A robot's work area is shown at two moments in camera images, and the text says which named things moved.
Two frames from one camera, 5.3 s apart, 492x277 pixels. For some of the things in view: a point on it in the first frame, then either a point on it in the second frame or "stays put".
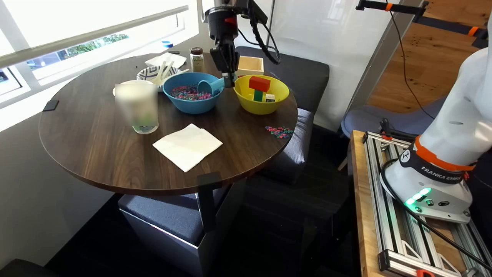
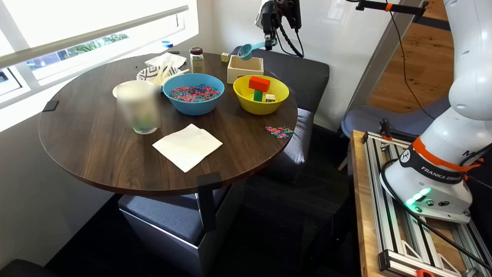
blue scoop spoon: x=210 y=87 -> x=246 y=50
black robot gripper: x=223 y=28 -> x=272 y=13
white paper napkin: x=187 y=145 stays put
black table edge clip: x=51 y=105 stays put
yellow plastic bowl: x=260 y=95 stays put
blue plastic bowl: x=183 y=93 stays put
